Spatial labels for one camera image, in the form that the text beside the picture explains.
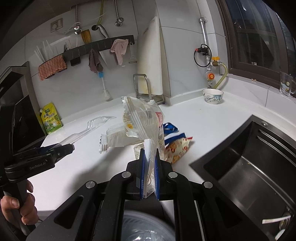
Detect orange wavy dishcloth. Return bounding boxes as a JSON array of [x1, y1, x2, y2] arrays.
[[38, 55, 67, 81]]

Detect clear plastic fork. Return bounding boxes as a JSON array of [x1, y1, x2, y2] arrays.
[[53, 116, 116, 148]]

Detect black cable loop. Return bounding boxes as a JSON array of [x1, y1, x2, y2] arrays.
[[194, 43, 212, 68]]

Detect wall power socket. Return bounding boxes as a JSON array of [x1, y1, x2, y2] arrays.
[[50, 18, 63, 33]]

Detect person's left hand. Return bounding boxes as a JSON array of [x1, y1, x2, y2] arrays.
[[0, 180, 40, 226]]

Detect metal cutting board rack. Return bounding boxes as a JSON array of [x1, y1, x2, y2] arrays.
[[132, 73, 165, 104]]

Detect clear glass mug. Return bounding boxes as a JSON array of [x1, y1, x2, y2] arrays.
[[280, 72, 295, 96]]

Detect dark purple hanging cloth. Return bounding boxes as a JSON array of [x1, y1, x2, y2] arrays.
[[89, 49, 103, 73]]

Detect dark framed window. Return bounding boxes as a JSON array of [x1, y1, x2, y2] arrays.
[[216, 0, 295, 88]]

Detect white patterned ceramic bowl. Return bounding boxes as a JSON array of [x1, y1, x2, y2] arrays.
[[202, 88, 224, 104]]

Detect grey gas pipe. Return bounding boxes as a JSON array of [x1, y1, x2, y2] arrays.
[[199, 17, 212, 71]]

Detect red patterned snack wrapper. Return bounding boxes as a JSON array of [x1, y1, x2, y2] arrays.
[[165, 137, 193, 164]]

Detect yellow gas valve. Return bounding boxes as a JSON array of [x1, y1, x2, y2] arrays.
[[211, 56, 223, 67]]

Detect blue white bottle brush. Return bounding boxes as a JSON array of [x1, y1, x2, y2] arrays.
[[98, 71, 111, 101]]

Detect clear plastic snack bag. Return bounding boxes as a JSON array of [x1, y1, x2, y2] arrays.
[[122, 96, 165, 198]]

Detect clear white wrapper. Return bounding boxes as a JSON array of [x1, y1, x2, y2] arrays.
[[99, 123, 144, 153]]

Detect white cutting board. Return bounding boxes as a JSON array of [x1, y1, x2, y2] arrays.
[[136, 16, 165, 96]]

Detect pink hanging cloth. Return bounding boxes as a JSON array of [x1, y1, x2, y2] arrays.
[[110, 39, 129, 65]]

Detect blue ribbon strap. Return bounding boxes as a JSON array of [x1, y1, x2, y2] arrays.
[[162, 122, 187, 142]]

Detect black wall rail rack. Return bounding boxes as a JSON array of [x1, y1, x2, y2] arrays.
[[62, 35, 134, 62]]

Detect yellow green seasoning pouch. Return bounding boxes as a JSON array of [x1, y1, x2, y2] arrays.
[[40, 102, 63, 135]]

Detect beige gas hose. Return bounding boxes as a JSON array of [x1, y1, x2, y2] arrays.
[[212, 62, 229, 90]]

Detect hanging metal peeler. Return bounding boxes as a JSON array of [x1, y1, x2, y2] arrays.
[[128, 42, 137, 64]]

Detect black sink basin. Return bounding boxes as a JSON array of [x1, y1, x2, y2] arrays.
[[191, 116, 295, 240]]

